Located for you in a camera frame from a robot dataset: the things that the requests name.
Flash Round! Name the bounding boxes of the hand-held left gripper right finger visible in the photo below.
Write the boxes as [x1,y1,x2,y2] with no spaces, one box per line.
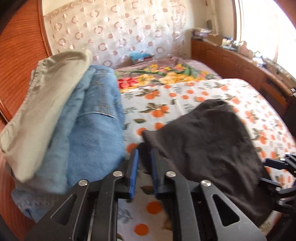
[150,148,267,241]

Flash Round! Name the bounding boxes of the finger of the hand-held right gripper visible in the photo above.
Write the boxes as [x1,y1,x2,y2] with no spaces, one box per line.
[260,177,296,207]
[264,152,296,173]

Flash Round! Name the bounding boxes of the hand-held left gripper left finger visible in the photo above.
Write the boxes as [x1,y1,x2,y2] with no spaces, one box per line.
[24,148,139,241]

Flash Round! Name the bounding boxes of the black pants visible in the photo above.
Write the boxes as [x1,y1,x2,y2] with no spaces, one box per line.
[139,99,278,223]

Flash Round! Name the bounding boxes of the khaki pants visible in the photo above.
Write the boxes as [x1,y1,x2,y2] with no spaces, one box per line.
[0,49,93,183]

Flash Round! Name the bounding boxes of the blue jeans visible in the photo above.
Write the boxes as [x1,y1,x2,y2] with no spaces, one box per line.
[11,65,126,223]

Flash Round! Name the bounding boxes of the orange print bed sheet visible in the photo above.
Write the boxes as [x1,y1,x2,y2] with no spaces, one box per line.
[117,79,296,241]

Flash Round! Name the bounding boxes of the floral blanket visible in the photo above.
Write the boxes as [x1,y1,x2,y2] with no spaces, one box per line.
[114,57,222,93]

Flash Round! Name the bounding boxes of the wooden cabinet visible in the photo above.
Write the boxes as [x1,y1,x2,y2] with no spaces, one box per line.
[191,38,296,116]

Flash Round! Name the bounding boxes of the cardboard box with blue cloth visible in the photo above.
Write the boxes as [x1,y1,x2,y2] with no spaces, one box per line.
[129,52,155,64]

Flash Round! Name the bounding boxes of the window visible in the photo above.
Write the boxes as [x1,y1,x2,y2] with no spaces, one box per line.
[233,0,296,72]

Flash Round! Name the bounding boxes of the open cardboard box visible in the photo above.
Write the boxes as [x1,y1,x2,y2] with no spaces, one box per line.
[207,34,223,45]

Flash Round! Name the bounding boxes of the circle pattern sheer curtain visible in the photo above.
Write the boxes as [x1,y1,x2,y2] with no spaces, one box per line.
[43,0,188,70]

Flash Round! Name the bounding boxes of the stack of papers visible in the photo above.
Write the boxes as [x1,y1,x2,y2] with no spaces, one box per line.
[192,28,208,40]

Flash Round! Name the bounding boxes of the wooden slatted wardrobe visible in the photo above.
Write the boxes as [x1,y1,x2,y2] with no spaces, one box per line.
[0,0,53,241]

